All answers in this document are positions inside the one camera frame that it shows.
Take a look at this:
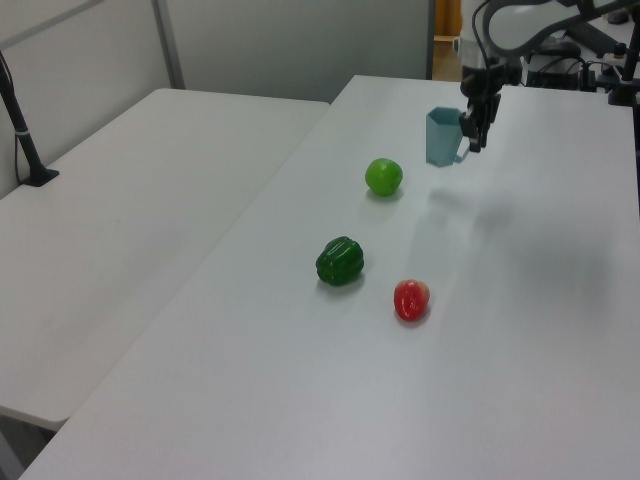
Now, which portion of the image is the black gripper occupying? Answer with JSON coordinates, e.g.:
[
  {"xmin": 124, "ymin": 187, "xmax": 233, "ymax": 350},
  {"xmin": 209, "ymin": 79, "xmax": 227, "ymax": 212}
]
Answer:
[{"xmin": 458, "ymin": 58, "xmax": 506, "ymax": 154}]

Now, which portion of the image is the light blue angular mug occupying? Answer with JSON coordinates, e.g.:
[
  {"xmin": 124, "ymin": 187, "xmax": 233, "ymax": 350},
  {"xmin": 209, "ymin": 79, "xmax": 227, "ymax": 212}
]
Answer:
[{"xmin": 424, "ymin": 106, "xmax": 472, "ymax": 169}]

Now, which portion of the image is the green apple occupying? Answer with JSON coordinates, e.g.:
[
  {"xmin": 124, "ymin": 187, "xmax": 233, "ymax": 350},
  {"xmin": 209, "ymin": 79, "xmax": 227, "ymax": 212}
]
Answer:
[{"xmin": 364, "ymin": 157, "xmax": 405, "ymax": 198}]

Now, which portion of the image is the brown wooden cabinet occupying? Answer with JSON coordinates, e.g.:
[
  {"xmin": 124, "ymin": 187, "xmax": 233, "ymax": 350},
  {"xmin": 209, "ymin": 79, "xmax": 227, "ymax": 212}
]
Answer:
[{"xmin": 433, "ymin": 0, "xmax": 465, "ymax": 42}]

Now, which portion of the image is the red and yellow fruit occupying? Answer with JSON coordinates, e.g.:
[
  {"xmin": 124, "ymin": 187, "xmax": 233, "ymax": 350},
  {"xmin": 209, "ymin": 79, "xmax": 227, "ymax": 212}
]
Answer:
[{"xmin": 393, "ymin": 278, "xmax": 432, "ymax": 323}]

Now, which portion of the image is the dark green bell pepper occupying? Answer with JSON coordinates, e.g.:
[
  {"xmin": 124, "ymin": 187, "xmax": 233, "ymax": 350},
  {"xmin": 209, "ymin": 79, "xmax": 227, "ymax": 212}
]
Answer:
[{"xmin": 314, "ymin": 235, "xmax": 366, "ymax": 288}]

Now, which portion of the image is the white adjoining table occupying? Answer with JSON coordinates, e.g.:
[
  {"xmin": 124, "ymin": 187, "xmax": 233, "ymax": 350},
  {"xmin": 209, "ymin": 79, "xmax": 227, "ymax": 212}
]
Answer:
[{"xmin": 0, "ymin": 88, "xmax": 332, "ymax": 432}]

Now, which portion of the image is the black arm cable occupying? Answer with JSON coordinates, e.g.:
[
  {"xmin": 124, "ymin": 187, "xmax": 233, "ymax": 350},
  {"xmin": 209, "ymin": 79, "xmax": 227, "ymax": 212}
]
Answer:
[{"xmin": 471, "ymin": 0, "xmax": 496, "ymax": 69}]

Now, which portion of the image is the black camera stand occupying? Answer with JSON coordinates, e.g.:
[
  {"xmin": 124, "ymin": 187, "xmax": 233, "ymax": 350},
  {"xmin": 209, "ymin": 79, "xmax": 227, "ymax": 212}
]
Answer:
[{"xmin": 606, "ymin": 29, "xmax": 640, "ymax": 107}]

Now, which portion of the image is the grey partition frame post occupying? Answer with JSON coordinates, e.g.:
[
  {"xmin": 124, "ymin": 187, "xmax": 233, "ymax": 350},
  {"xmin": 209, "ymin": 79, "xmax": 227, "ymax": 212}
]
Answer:
[{"xmin": 151, "ymin": 0, "xmax": 187, "ymax": 92}]

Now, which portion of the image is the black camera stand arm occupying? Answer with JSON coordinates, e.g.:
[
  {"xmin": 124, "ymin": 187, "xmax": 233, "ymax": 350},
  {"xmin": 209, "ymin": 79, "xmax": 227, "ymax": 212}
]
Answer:
[{"xmin": 0, "ymin": 49, "xmax": 61, "ymax": 188}]

